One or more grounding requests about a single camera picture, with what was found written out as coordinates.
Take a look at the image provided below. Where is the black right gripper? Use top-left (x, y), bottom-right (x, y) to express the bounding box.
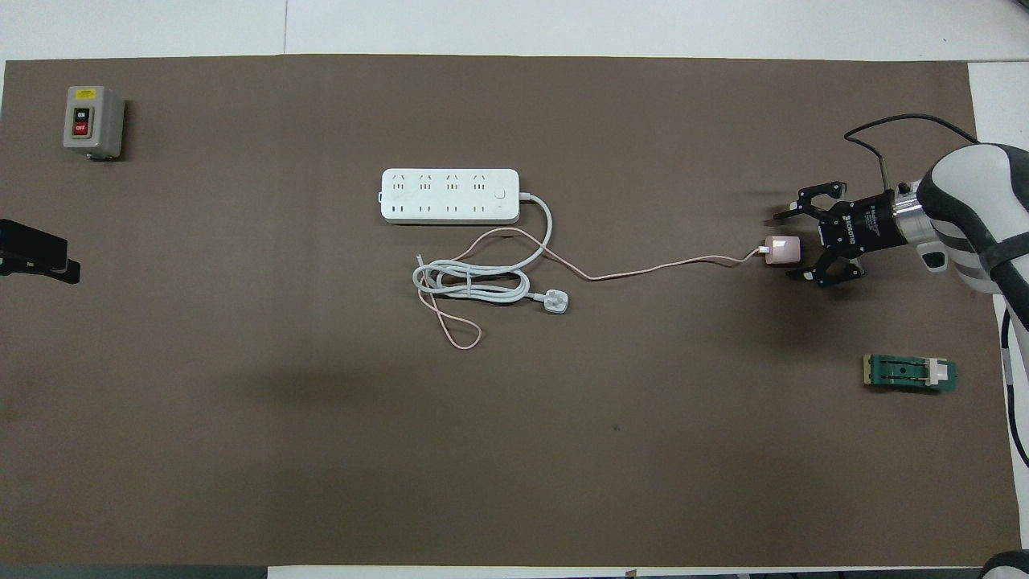
top-left (774, 181), bottom-right (898, 289)

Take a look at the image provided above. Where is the pink charger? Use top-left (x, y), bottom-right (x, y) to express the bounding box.
top-left (763, 235), bottom-right (803, 267)

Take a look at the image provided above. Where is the pink charging cable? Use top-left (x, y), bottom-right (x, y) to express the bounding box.
top-left (416, 227), bottom-right (770, 351)

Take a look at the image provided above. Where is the white power strip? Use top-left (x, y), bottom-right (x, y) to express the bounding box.
top-left (379, 167), bottom-right (521, 225)

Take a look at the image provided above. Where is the green circuit board module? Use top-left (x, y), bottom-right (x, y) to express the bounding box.
top-left (863, 354), bottom-right (959, 395)

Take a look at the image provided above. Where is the brown table mat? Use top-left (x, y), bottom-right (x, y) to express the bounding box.
top-left (0, 54), bottom-right (1023, 568)

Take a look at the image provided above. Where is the grey on-off switch box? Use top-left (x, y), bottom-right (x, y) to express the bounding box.
top-left (63, 85), bottom-right (126, 162)

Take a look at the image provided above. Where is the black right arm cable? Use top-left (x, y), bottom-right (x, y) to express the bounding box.
top-left (844, 113), bottom-right (1029, 469)

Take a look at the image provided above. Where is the white power cord with plug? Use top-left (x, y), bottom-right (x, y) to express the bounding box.
top-left (412, 191), bottom-right (571, 315)

